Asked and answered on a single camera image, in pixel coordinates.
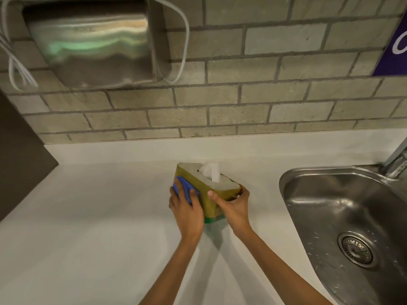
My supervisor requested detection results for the person's right hand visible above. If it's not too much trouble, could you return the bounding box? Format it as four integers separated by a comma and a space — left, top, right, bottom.
207, 185, 252, 239

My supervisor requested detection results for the person's left hand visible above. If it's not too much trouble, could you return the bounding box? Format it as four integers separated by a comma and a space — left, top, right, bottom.
169, 179, 205, 241

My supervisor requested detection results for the olive green tissue box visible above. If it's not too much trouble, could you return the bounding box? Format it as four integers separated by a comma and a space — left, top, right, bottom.
173, 162, 247, 225

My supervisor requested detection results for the blue cleaning cloth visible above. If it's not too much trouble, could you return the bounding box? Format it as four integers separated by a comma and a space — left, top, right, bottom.
173, 176, 201, 205

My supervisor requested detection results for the person's left forearm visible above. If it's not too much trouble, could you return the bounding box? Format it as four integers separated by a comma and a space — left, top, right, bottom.
139, 236, 201, 305

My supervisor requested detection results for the person's right forearm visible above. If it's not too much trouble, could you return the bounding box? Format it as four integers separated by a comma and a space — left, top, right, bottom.
232, 227, 334, 305

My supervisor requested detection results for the white tissue sheet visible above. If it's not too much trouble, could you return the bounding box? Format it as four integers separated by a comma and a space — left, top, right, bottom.
197, 161, 222, 183

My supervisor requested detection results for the stainless steel sink basin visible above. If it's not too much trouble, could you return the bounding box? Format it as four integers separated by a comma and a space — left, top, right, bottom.
279, 165, 407, 305

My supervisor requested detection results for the round metal drain strainer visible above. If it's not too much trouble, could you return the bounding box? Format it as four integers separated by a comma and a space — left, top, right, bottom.
337, 231, 378, 268

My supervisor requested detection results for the dark brown side panel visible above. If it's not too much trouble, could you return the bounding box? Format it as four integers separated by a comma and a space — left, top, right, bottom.
0, 91, 60, 222

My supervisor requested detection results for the stainless steel hand dryer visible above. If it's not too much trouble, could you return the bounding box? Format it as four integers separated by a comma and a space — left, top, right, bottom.
22, 0, 160, 90

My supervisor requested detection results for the chrome faucet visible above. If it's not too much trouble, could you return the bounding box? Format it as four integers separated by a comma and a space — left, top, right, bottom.
380, 138, 407, 180

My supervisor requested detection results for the white looped power cable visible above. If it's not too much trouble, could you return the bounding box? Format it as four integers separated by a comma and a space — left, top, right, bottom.
147, 0, 191, 85

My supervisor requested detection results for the white cable bundle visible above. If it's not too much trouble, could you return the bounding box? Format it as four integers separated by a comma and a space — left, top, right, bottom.
0, 0, 39, 93

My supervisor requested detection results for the purple wall sign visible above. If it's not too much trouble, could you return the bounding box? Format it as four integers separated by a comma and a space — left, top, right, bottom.
372, 13, 407, 77

